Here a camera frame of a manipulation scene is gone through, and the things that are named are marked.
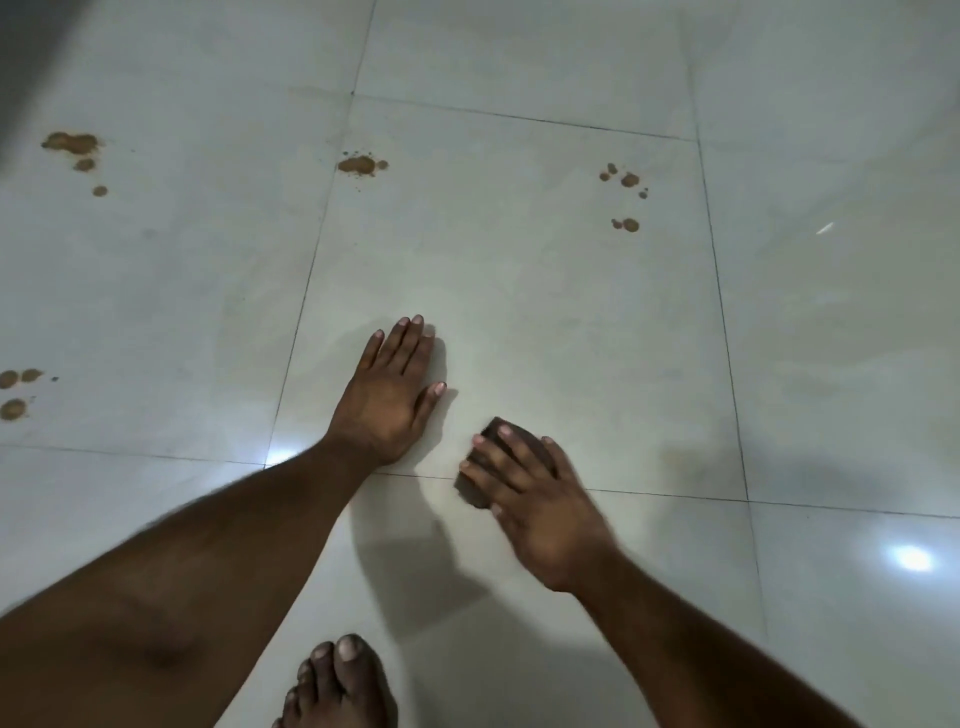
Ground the person's left hand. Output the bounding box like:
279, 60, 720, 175
326, 314, 449, 472

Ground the person's right hand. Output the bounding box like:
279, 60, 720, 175
457, 423, 625, 595

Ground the dark brown scrubbing sponge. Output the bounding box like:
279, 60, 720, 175
453, 417, 556, 511

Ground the person's left forearm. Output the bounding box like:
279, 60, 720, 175
0, 440, 376, 728

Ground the person's right forearm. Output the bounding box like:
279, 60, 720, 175
558, 551, 864, 728

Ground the person's left foot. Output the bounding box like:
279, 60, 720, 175
273, 633, 399, 728

